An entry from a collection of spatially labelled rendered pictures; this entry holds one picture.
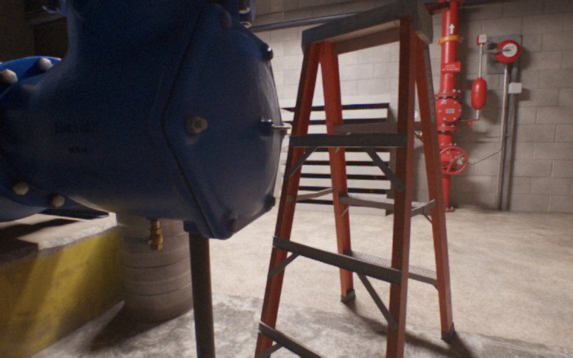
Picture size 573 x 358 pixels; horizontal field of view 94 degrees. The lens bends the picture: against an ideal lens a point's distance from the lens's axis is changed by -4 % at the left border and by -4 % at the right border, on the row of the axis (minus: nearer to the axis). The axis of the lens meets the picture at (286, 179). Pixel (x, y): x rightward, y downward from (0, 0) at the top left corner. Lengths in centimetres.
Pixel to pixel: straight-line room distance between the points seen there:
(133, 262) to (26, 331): 43
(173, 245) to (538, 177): 397
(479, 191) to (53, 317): 405
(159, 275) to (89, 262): 34
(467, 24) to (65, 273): 431
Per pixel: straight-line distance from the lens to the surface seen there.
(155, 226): 101
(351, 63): 406
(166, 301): 149
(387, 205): 113
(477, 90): 385
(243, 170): 69
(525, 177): 428
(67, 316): 161
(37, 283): 149
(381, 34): 107
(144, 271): 144
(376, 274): 77
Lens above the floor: 80
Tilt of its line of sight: 7 degrees down
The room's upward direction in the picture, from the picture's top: straight up
